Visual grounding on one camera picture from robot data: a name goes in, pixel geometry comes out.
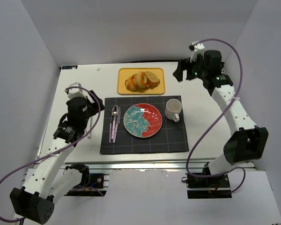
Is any orange bagel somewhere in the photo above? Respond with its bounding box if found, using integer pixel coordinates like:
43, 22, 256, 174
136, 72, 148, 87

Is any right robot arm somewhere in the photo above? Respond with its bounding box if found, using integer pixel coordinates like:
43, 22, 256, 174
173, 50, 268, 178

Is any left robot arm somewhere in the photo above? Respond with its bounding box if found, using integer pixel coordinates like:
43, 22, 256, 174
10, 87, 105, 225

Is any bread slice back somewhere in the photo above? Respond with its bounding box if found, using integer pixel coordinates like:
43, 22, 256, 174
145, 71, 160, 87

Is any bread slice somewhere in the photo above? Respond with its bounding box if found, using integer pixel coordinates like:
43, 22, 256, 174
145, 71, 160, 87
139, 81, 154, 90

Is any bread slice front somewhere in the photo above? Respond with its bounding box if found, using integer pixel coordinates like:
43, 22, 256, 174
139, 81, 154, 90

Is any white mug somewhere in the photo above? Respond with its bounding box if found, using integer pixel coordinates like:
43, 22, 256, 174
165, 99, 182, 122

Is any yellow tray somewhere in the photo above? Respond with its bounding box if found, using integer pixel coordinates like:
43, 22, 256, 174
117, 68, 165, 95

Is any striped orange bun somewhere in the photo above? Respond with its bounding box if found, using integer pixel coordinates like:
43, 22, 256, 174
125, 74, 139, 91

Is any left blue corner label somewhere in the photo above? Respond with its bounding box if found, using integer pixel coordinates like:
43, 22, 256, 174
61, 65, 78, 70

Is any red and teal plate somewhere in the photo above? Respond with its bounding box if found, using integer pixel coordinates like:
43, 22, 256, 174
123, 103, 163, 138

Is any dark checked placemat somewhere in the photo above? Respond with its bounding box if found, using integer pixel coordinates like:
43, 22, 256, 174
100, 96, 189, 155

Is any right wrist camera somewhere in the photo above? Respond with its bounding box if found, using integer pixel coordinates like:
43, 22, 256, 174
189, 41, 205, 62

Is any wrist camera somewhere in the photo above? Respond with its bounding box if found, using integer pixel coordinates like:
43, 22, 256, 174
65, 82, 87, 99
189, 41, 205, 62

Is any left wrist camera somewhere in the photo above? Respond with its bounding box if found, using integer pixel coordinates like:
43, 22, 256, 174
65, 82, 87, 99

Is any pink handled spoon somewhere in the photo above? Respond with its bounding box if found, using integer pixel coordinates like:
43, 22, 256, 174
110, 105, 121, 143

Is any pink handled knife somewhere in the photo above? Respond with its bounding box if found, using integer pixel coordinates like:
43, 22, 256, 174
112, 105, 121, 143

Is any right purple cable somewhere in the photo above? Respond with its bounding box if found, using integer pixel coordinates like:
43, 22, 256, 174
180, 38, 246, 194

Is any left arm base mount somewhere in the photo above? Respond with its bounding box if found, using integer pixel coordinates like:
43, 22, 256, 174
65, 173, 109, 197

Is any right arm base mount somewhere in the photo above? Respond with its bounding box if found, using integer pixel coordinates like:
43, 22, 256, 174
181, 174, 232, 199

